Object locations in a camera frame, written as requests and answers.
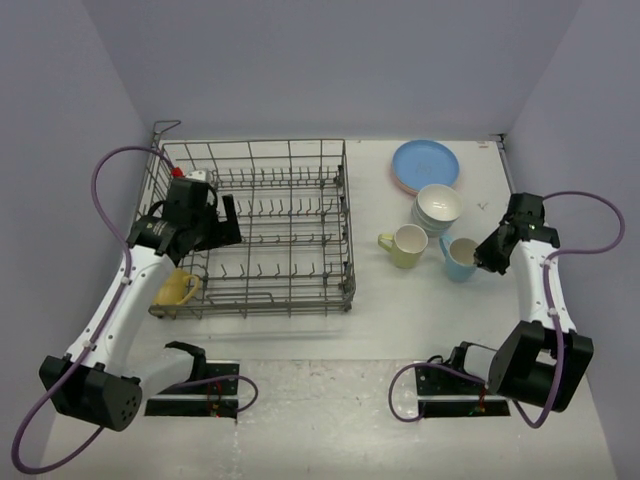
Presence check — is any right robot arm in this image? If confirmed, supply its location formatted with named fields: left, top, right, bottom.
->
left=446, top=193, right=594, bottom=412

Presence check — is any yellow mug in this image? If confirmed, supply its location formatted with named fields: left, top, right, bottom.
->
left=152, top=268, right=201, bottom=306

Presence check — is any grey wire dish rack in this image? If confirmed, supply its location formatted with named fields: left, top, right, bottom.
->
left=149, top=120, right=356, bottom=319

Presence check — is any green mug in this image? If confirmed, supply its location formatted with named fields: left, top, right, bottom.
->
left=377, top=224, right=428, bottom=269

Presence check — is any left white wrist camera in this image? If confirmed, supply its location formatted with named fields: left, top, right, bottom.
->
left=186, top=170, right=213, bottom=183

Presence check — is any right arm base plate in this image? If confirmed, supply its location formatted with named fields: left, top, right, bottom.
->
left=415, top=367, right=511, bottom=419

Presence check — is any blue mug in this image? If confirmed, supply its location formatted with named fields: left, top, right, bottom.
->
left=439, top=235, right=479, bottom=283

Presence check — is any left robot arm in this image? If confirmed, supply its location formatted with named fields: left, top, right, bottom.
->
left=39, top=170, right=241, bottom=431

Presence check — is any blue plate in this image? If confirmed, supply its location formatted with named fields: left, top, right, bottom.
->
left=391, top=140, right=460, bottom=193

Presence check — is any white bowl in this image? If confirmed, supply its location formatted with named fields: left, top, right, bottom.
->
left=413, top=216, right=451, bottom=237
left=415, top=184, right=464, bottom=222
left=411, top=201, right=455, bottom=236

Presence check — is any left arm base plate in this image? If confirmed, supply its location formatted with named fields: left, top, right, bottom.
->
left=144, top=379, right=239, bottom=420

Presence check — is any pink plate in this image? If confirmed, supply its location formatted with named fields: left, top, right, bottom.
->
left=388, top=167, right=419, bottom=197

